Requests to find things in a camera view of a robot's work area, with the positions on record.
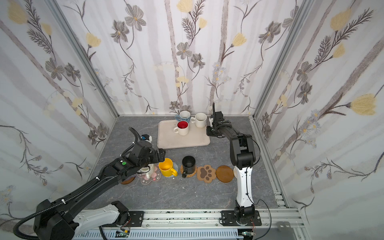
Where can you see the brown paw shaped coaster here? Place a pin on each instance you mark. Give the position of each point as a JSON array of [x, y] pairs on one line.
[[206, 174]]

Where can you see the black mug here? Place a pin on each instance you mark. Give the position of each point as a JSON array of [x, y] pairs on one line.
[[189, 166]]

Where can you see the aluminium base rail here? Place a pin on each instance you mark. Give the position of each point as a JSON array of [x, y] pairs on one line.
[[206, 224]]

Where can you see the grey blue round coaster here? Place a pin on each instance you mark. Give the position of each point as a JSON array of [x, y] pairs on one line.
[[175, 169]]

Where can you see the white speckled mug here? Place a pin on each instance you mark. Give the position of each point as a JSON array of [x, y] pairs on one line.
[[200, 120]]

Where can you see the plain white mug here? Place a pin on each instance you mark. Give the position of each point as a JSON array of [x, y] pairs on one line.
[[147, 172]]

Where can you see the yellow mug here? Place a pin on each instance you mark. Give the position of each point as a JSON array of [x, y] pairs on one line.
[[167, 168]]

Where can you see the brown round wooden coaster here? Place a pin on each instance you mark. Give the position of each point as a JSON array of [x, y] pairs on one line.
[[224, 174]]

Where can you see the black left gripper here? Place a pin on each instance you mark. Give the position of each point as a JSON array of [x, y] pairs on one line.
[[160, 154]]

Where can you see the white mug red inside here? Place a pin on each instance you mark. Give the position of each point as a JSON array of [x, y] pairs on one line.
[[182, 128]]

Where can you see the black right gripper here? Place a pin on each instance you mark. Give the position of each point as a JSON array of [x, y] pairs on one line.
[[214, 123]]

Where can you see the woven rattan round coaster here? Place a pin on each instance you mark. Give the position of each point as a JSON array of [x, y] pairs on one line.
[[193, 174]]

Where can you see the blue patterned mug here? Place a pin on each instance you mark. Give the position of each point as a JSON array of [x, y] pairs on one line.
[[183, 116]]

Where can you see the pink flower coaster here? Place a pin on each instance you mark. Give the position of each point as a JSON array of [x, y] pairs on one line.
[[155, 177]]

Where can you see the dark brown round coaster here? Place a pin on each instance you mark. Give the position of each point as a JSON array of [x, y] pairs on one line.
[[128, 181]]

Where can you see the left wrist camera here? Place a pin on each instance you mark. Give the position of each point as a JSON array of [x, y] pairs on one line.
[[146, 137]]

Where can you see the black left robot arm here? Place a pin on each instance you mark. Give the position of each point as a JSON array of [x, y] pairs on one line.
[[64, 219]]

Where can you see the beige plastic tray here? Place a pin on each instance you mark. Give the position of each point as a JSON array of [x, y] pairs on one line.
[[167, 139]]

